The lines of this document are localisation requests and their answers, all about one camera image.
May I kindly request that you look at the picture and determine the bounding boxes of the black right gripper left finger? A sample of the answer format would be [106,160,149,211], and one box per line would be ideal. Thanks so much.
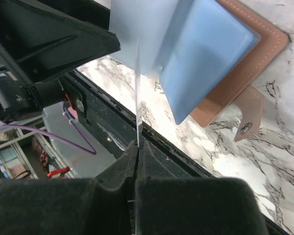
[0,141,138,235]

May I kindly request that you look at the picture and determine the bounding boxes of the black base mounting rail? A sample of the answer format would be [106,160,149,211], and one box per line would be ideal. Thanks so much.
[61,70,285,235]

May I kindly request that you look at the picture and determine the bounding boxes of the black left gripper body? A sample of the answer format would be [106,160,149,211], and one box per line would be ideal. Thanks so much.
[0,71,66,122]

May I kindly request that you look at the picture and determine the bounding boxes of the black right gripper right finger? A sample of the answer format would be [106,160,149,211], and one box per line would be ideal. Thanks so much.
[135,141,269,235]

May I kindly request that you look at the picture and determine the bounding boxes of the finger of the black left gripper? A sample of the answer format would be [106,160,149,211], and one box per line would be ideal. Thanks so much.
[0,0,120,83]

